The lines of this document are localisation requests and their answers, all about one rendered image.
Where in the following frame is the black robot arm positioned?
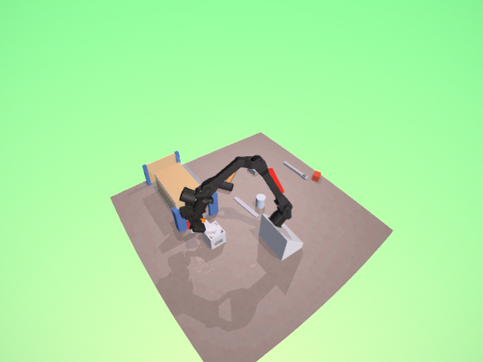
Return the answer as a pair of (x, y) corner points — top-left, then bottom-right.
(180, 155), (293, 228)

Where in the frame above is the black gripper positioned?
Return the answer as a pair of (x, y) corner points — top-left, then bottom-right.
(189, 203), (206, 232)

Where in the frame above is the black mallet with wooden handle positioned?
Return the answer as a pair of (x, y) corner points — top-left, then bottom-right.
(219, 172), (236, 191)

